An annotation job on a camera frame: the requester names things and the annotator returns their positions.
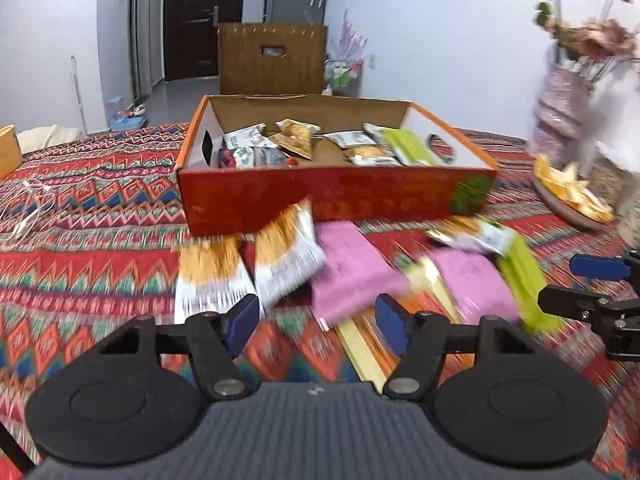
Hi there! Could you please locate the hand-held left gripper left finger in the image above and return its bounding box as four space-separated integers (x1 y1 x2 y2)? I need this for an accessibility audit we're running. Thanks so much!
100 294 261 401

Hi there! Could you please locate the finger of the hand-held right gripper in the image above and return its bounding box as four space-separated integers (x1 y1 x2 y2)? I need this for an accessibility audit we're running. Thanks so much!
537 284 640 323
570 254 640 283

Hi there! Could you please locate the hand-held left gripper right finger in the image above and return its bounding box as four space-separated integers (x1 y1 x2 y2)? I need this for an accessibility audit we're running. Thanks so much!
374 294 541 401

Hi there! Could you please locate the pale yellow long packet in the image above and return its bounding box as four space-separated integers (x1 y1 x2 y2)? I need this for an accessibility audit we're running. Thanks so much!
334 317 388 393

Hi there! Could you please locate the white orange snack packet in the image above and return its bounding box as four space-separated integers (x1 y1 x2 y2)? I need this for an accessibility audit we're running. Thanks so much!
254 199 327 311
172 237 266 326

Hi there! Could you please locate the yellow snack packet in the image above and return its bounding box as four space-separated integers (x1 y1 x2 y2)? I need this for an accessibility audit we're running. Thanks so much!
404 256 463 323

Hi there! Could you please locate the pink snack packet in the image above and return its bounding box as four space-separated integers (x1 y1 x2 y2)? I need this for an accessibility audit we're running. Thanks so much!
310 221 413 326
430 250 521 326

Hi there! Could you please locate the white green snack packet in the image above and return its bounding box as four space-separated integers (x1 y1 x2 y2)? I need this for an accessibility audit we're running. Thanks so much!
425 214 516 256

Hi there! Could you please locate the orange cardboard box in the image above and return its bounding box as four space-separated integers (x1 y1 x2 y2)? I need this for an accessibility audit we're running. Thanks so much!
176 94 501 237

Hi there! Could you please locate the red blue white snack packet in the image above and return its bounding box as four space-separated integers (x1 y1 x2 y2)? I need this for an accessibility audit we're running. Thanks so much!
217 146 256 170

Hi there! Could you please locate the silver snack packet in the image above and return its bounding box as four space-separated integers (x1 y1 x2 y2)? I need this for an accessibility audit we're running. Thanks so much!
252 146 286 167

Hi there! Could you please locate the white grey-print snack packet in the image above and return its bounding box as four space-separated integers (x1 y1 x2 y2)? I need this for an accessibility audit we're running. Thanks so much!
223 124 268 150

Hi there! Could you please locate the brown plate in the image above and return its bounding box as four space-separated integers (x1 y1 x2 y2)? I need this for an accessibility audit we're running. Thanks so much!
531 155 616 233

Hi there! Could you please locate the pile of orange peels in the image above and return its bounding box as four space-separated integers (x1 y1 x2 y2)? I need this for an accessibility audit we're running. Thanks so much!
534 156 615 223

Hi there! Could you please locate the glass storage jar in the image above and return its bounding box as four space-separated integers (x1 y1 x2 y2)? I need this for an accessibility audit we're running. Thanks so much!
587 157 628 211

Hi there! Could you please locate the white orange small packet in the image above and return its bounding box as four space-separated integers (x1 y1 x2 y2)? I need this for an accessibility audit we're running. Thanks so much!
347 144 401 168

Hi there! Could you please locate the pink textured vase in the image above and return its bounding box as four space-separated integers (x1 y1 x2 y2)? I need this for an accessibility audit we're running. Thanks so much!
530 42 596 158

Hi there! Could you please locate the white dark-print snack packet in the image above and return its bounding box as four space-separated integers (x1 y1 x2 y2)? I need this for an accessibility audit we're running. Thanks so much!
322 130 371 150

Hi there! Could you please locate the orange chips packet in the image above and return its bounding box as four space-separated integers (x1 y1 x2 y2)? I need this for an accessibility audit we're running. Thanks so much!
270 119 322 161

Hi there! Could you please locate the dried pink rose bouquet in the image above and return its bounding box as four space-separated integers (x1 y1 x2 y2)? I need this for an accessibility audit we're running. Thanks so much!
525 0 640 83

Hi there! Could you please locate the blue pet feeder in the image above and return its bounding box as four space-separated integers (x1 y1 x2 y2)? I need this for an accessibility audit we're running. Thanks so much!
107 95 148 132

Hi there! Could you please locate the brown wooden chair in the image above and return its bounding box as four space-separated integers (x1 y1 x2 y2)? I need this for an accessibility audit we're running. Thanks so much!
217 22 328 96

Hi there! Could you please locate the cream cushion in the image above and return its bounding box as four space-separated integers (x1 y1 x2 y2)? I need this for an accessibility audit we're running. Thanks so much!
17 126 83 153

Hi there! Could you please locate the white mop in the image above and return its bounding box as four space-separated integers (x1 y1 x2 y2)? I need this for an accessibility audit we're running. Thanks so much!
70 55 88 133

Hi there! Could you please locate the purple feather decoration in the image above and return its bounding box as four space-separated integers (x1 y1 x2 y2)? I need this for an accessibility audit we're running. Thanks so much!
327 7 368 63

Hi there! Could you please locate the yellow cup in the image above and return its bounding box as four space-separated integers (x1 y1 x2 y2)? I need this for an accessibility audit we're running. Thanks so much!
0 125 24 180

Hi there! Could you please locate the dark brown entrance door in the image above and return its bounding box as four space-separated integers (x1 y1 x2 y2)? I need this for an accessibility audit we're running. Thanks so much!
162 0 247 82

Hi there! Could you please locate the grey inner door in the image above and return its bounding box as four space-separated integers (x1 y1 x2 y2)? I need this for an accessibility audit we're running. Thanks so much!
131 0 166 101

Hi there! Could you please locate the wire storage rack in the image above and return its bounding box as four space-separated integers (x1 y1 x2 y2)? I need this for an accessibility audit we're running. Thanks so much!
322 57 366 97

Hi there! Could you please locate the white earphone cable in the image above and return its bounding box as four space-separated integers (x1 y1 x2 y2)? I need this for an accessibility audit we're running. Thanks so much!
0 177 58 238

